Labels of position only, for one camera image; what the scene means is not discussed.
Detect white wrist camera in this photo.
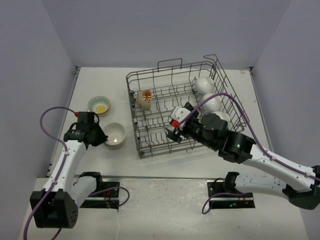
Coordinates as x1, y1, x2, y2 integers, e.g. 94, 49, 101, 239
74, 111, 87, 118
169, 106, 191, 131

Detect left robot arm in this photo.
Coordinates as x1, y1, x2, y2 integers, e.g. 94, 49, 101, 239
30, 111, 108, 229

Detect white bowl front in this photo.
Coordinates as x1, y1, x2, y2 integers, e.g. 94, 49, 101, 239
213, 111, 231, 124

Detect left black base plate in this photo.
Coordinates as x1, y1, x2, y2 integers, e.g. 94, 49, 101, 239
81, 188, 120, 210

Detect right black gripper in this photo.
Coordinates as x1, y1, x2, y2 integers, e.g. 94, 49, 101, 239
166, 102, 218, 150

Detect white bowl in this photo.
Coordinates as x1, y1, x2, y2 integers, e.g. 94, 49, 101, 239
213, 111, 231, 124
203, 96, 222, 113
194, 77, 215, 95

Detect beige bowl orange flower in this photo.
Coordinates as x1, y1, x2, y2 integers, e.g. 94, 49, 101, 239
137, 89, 152, 111

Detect grey wire dish rack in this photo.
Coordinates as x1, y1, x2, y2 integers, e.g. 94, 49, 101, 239
125, 54, 246, 159

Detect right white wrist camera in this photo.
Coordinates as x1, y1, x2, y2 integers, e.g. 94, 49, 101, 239
169, 106, 191, 131

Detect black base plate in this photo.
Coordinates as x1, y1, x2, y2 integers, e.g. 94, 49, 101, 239
207, 178, 256, 210
81, 188, 120, 210

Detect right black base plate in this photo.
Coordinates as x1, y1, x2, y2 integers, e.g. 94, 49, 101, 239
207, 178, 256, 210

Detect yellow checked bowl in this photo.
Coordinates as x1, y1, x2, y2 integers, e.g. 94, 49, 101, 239
87, 95, 111, 116

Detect beige bowl small flowers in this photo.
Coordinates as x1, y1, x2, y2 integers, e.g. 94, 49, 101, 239
103, 122, 127, 145

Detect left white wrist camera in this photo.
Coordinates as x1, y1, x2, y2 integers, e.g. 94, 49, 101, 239
74, 111, 87, 118

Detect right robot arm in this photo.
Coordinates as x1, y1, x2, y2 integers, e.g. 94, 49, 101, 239
166, 102, 320, 210

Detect beige bowl colourful leaves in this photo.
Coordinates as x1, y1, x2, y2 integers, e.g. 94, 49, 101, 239
103, 141, 125, 150

